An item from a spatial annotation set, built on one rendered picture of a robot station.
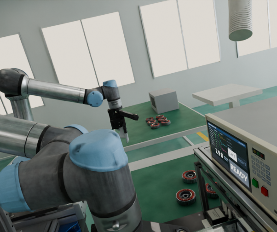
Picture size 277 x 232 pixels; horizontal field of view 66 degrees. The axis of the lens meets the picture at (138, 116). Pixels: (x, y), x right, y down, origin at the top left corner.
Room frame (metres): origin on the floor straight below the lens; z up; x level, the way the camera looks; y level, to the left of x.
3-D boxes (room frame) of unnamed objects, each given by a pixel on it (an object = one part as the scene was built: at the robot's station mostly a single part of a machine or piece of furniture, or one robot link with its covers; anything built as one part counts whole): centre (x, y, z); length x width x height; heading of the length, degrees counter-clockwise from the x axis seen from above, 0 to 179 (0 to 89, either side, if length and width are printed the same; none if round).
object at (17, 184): (0.32, 0.17, 1.45); 0.11 x 0.11 x 0.08; 85
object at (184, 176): (1.24, -0.24, 0.77); 0.11 x 0.11 x 0.04
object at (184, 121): (2.98, -0.17, 0.38); 1.85 x 1.10 x 0.75; 4
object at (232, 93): (1.54, -0.66, 0.98); 0.37 x 0.35 x 0.46; 4
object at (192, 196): (1.05, -0.16, 0.77); 0.11 x 0.11 x 0.04
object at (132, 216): (0.29, 0.07, 1.37); 0.08 x 0.08 x 0.05
